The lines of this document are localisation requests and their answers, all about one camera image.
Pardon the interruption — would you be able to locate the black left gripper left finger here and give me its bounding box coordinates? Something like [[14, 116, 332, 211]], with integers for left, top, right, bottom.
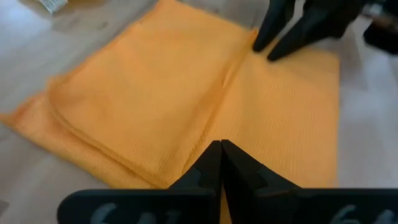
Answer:
[[57, 139, 223, 224]]

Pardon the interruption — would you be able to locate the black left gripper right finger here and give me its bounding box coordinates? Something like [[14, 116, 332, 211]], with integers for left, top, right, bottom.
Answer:
[[220, 139, 398, 224]]

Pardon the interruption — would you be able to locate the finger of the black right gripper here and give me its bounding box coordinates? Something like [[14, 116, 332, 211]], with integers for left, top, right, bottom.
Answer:
[[266, 11, 343, 62], [252, 0, 296, 53]]

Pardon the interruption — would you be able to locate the orange microfiber towel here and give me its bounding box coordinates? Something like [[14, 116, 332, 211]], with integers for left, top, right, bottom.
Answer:
[[0, 0, 341, 224]]

